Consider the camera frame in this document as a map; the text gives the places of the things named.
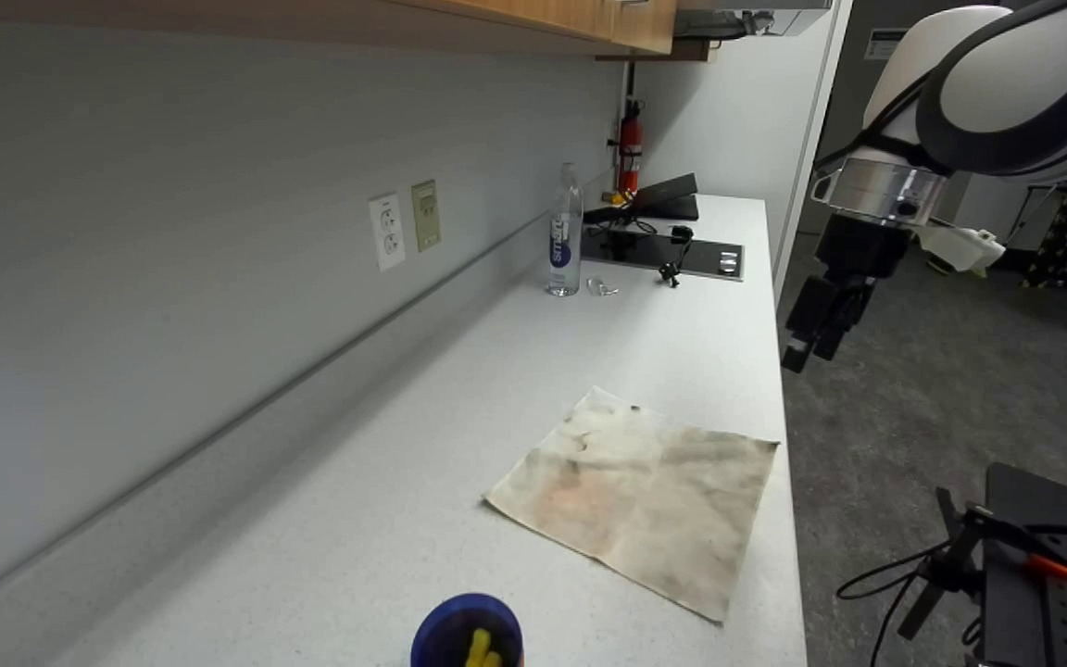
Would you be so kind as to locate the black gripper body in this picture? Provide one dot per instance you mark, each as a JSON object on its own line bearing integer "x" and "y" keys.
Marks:
{"x": 866, "y": 252}

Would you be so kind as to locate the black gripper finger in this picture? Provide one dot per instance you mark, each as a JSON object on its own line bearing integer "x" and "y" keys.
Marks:
{"x": 846, "y": 317}
{"x": 810, "y": 322}

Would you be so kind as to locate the stained beige cloth towel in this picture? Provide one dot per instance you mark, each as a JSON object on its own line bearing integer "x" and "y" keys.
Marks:
{"x": 645, "y": 495}

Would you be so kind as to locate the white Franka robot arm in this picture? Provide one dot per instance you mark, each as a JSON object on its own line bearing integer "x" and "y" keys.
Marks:
{"x": 1026, "y": 76}

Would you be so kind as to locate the small black tripod clamp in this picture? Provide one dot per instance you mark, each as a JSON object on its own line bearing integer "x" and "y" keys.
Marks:
{"x": 680, "y": 252}

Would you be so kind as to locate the red fire extinguisher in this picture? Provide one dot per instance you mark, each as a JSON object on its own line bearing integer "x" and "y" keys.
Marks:
{"x": 626, "y": 150}

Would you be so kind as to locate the clear plastic water bottle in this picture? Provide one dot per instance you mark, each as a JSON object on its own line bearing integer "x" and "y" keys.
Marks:
{"x": 561, "y": 252}

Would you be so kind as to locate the grey under-cabinet appliance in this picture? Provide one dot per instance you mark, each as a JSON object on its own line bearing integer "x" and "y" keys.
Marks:
{"x": 742, "y": 21}

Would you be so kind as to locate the yellow item inside cup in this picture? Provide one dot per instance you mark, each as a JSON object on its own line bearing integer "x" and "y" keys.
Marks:
{"x": 482, "y": 650}

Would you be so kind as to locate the blue bowl yellow contents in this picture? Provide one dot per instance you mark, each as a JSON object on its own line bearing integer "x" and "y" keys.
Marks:
{"x": 436, "y": 630}

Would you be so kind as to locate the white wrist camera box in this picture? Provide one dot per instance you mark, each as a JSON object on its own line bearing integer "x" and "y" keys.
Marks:
{"x": 964, "y": 244}

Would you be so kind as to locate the black flat base plate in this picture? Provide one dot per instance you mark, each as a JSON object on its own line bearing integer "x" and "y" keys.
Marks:
{"x": 711, "y": 259}

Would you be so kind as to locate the beige wall plate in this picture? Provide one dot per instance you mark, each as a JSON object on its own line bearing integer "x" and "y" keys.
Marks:
{"x": 422, "y": 215}

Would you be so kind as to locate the wooden wall cabinet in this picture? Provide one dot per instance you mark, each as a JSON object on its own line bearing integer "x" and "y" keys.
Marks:
{"x": 535, "y": 17}

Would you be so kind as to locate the white wall power outlet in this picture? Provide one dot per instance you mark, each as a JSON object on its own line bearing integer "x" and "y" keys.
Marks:
{"x": 388, "y": 232}

